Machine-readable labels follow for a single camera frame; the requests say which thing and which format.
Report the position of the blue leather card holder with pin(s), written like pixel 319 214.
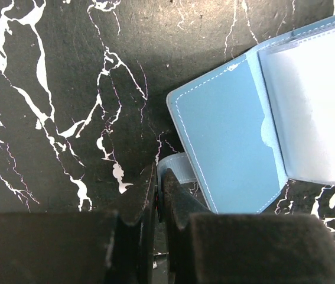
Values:
pixel 226 127

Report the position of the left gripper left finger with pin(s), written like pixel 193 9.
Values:
pixel 110 246

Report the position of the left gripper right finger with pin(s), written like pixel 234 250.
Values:
pixel 204 247

